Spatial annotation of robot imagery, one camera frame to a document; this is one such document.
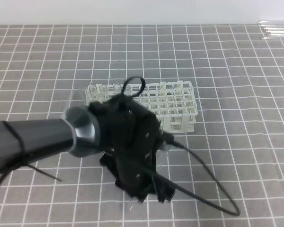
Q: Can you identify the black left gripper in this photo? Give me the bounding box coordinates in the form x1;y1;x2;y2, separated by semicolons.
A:
89;95;175;202

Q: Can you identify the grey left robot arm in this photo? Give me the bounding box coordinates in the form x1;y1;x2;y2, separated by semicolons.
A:
0;94;175;202

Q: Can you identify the clear test tube in rack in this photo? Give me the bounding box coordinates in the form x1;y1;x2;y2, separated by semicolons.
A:
87;85;98;102
113;84;122;96
99;85;109;102

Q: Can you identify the white test tube rack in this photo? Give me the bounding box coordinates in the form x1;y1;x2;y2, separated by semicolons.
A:
85;80;198;134

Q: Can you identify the grey checked tablecloth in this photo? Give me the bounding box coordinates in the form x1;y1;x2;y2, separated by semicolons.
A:
0;25;284;227

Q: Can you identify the spare clear test tube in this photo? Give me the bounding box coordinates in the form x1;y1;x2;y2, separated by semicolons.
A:
258;20;284;26
262;26;284;35
263;33;284;40

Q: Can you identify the black left camera cable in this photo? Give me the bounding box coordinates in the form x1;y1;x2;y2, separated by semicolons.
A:
119;75;241;217

